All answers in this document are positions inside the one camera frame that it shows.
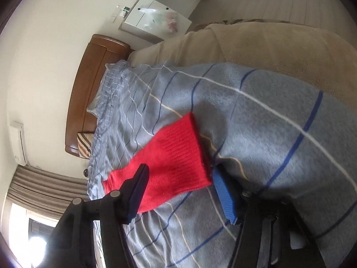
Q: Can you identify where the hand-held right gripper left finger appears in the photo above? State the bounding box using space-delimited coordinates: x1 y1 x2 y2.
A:
42 163 149 268

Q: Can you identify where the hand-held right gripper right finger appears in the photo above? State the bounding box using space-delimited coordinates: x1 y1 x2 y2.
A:
211 164 327 268

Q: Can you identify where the red sweater with rabbit print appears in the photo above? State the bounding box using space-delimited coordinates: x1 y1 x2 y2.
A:
103 112 214 214

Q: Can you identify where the striped cushion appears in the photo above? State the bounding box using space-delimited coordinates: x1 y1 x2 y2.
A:
77 132 94 159

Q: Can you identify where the blue checked blanket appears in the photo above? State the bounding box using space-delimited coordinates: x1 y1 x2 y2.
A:
86 60 357 268

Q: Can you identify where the beige curtain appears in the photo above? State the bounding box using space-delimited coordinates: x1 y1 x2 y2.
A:
6 165 92 221

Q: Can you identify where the window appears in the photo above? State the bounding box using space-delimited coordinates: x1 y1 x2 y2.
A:
11 204 64 268

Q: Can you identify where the blue checked pillow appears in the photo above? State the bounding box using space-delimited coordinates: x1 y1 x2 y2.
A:
86 60 131 118

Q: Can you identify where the wooden bed headboard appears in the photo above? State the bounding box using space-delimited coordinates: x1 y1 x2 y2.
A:
65 34 134 159

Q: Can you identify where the white desk with drawers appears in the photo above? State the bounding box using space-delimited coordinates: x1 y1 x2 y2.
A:
118 0 201 44

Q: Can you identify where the clear plastic bag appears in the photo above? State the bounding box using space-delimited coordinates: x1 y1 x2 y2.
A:
138 6 179 34

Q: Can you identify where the white wall air conditioner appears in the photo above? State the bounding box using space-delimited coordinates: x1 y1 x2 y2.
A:
10 121 28 166

